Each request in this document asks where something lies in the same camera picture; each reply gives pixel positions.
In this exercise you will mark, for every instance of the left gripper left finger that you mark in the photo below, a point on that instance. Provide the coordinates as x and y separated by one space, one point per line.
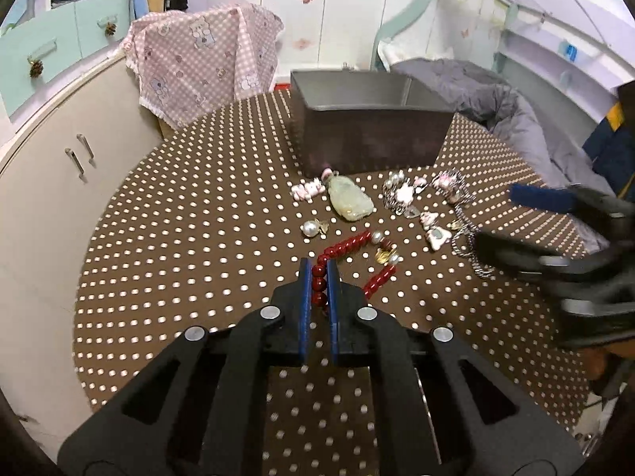
199 407

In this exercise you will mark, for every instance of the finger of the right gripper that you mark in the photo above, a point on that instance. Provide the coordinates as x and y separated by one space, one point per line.
526 261
576 200

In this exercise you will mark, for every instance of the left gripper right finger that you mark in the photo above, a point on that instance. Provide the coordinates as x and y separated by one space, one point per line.
440 408

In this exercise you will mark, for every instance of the person's right hand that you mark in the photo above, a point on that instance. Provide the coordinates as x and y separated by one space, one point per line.
608 366

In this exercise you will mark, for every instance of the grey duvet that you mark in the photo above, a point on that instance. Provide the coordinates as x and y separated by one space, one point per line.
485 97

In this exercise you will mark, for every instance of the pink bunny charm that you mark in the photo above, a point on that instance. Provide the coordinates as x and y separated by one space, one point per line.
437 237

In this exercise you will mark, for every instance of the white bear charm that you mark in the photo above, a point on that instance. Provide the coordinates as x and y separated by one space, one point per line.
428 219

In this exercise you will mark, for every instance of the green jade pendant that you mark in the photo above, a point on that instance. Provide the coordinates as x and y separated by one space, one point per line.
347 199

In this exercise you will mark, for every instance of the pearl earring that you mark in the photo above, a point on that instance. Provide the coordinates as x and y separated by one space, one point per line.
314 227

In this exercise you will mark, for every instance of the grey metal box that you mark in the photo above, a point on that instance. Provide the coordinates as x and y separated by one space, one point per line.
365 121

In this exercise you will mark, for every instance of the pink white clip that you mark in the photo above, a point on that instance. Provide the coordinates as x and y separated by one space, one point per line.
308 190

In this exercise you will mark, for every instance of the beige low cabinet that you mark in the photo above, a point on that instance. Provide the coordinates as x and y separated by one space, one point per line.
56 179

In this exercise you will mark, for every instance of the pink checkered cloth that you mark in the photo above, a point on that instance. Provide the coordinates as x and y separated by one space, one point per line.
188 65

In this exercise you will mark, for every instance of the teal drawer unit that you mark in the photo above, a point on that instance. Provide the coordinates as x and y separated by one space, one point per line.
34 53

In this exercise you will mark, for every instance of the teal bunk bed frame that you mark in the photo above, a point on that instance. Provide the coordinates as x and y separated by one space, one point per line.
572 53

